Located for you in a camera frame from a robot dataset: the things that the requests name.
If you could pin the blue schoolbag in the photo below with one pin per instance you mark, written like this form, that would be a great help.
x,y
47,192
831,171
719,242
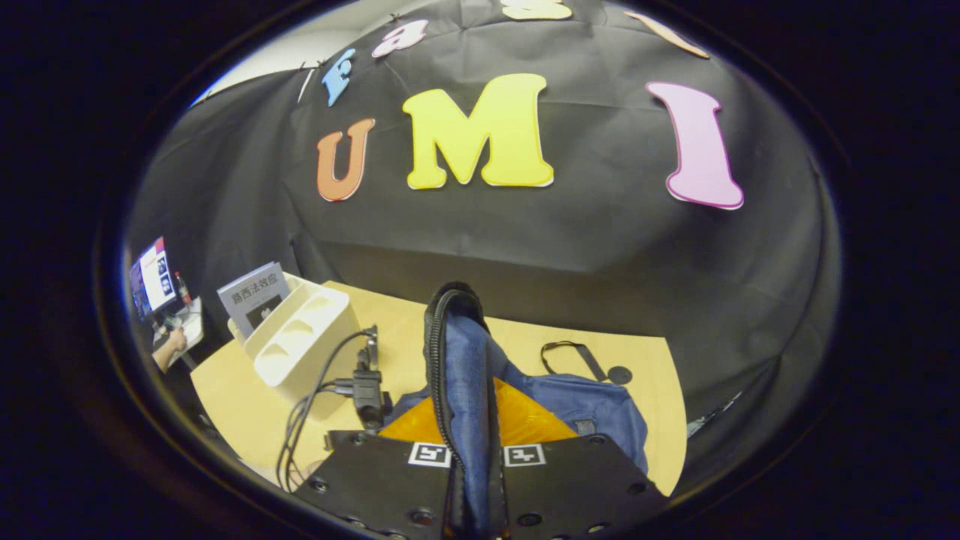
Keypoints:
x,y
465,375

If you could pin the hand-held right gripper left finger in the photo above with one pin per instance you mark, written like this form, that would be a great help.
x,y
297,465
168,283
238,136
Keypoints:
x,y
375,480

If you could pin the grey-purple cover book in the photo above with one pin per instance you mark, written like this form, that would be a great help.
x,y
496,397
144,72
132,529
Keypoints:
x,y
251,296

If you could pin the white plastic bookshelf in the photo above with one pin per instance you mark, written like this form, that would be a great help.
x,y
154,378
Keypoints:
x,y
285,352

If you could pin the small red bottle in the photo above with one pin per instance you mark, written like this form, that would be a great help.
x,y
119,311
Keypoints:
x,y
183,289

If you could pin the white side table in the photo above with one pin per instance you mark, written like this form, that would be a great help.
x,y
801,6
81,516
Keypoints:
x,y
191,326

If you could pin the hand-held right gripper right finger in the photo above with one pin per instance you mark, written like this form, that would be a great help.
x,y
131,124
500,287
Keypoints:
x,y
577,480

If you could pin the computer monitor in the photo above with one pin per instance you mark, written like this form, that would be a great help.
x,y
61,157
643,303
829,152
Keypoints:
x,y
156,277

